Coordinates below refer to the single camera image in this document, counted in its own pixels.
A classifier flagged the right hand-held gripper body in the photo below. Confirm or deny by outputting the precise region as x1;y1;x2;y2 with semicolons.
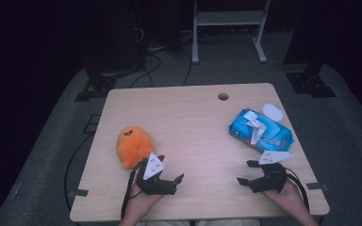
249;150;296;194

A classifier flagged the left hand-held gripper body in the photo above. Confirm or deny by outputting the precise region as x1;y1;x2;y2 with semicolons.
136;152;177;196

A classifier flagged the orange plush toy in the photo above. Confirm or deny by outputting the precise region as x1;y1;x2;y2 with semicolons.
115;125;156;170

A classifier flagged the white wet wipe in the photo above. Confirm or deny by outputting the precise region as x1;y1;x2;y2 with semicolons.
245;119;269;146

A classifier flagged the blue wet wipes pack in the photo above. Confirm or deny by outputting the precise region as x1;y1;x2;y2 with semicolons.
228;107;295;155

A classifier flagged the person's right hand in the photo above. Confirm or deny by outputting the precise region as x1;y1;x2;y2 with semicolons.
261;179;304;215

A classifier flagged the person's left hand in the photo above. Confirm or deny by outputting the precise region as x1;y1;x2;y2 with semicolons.
127;180;165;218

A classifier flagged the grey tape strip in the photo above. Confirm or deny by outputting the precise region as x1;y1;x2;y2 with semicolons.
67;187;90;200
305;182;330;193

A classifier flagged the white oval lid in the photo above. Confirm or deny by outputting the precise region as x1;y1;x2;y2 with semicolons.
261;103;285;123

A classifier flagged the black stand base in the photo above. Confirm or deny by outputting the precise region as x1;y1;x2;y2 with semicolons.
285;60;337;99
74;72;118;104

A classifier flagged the white metal stand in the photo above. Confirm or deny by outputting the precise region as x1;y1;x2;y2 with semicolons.
191;0;272;65

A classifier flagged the right hand-held gripper cable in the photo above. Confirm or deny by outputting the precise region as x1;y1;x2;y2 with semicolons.
283;167;311;212

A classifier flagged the hand-held gripper cable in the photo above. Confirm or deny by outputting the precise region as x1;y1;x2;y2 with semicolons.
120;165;140;219
283;167;311;212

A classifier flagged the left hand-held gripper cable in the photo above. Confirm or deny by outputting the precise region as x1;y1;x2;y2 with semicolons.
120;165;140;219

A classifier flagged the thin black floor cable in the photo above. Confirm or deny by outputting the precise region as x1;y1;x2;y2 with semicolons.
62;132;94;212

